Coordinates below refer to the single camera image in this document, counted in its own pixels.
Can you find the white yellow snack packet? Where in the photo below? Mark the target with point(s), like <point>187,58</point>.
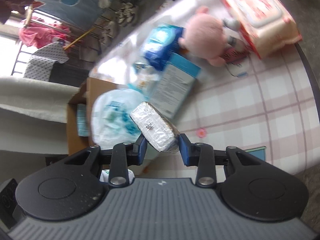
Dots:
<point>143,78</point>

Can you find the blue white tissue box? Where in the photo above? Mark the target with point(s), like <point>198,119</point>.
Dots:
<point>177,79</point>

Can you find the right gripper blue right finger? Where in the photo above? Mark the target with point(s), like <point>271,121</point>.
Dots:
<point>187,150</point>

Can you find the white teal plastic shopping bag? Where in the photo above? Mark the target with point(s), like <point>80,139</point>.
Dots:
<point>110,117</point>

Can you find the pink pig plush toy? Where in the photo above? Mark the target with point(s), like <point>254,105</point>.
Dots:
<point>204,36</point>

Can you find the brown cardboard box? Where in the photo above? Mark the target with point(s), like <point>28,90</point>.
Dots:
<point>79,109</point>

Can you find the white black plush slipper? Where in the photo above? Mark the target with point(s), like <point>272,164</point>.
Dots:
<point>165,5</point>

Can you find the pink baby wipes pack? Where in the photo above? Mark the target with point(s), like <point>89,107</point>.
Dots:
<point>266,25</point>

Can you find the gold tissue pack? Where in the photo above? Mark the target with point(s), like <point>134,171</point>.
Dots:
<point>161,134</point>

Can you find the polka dot cloth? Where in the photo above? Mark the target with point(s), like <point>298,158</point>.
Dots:
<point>40,64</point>

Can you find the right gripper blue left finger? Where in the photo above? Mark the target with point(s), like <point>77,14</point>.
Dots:
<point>139,150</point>

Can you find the pink clothes hanging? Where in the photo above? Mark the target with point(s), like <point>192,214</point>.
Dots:
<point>37,35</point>

